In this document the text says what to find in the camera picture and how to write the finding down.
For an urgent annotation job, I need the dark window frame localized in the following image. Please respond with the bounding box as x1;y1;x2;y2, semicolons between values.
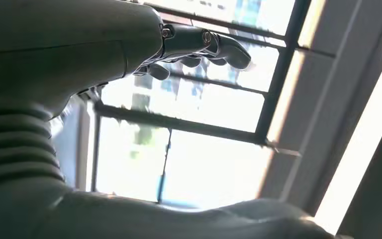
76;0;312;204

